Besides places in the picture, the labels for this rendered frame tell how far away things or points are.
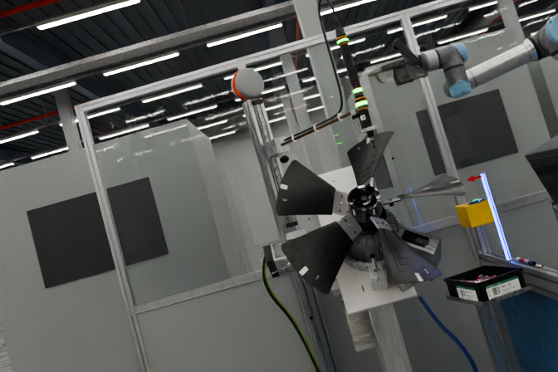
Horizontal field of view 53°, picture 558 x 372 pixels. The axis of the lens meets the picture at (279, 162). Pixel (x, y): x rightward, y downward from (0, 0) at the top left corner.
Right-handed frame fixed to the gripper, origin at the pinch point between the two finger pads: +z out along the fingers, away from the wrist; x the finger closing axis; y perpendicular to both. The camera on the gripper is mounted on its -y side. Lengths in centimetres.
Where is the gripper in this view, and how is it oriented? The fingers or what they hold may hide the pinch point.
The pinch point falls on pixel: (370, 72)
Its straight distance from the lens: 215.4
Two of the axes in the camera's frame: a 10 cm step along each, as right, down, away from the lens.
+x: 0.4, 0.7, 10.0
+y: 2.7, 9.6, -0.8
